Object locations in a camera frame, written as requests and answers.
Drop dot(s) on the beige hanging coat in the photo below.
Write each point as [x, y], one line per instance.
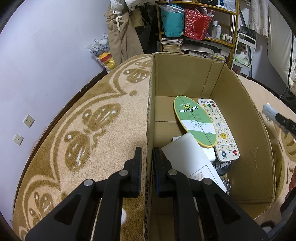
[122, 36]

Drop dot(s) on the stack of books left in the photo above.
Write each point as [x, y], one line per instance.
[171, 44]

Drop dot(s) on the wall socket lower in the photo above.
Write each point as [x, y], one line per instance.
[18, 139]

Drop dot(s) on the white power adapter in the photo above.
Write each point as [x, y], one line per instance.
[208, 151]

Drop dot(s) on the light blue tube bottle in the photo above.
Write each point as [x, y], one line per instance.
[269, 112]

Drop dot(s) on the pile of books right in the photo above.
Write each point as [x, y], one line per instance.
[206, 49]

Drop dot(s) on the white remote control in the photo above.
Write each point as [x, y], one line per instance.
[225, 147]

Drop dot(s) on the black keychain with keys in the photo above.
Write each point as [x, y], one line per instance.
[222, 169]

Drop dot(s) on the plastic bag of plush toys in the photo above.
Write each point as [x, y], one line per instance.
[100, 50]

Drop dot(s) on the red gift bag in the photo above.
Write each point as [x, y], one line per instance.
[196, 24]

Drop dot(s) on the white puffer jacket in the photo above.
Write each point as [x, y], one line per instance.
[119, 5]

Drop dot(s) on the white rolling cart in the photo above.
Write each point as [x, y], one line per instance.
[243, 53]

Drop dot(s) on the wall socket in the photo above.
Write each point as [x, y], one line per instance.
[29, 120]
[18, 139]

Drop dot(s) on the green oval paddle board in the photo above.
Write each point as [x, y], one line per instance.
[195, 120]

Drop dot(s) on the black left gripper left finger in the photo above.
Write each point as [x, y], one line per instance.
[125, 183]

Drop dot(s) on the beige patterned carpet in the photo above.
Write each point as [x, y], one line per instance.
[101, 131]

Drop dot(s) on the wall socket upper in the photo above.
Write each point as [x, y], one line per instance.
[29, 120]

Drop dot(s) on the brown cardboard box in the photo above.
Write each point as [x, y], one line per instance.
[253, 175]

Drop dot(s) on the teal shopping bag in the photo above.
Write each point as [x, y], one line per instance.
[173, 19]

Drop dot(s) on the wooden bookshelf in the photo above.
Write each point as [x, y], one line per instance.
[227, 19]

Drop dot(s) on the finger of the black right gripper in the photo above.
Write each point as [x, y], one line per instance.
[286, 124]

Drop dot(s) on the white bottle on shelf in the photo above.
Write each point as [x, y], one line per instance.
[218, 33]

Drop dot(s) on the white card box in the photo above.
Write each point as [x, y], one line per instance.
[197, 171]

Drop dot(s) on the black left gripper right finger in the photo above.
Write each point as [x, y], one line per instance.
[173, 184]

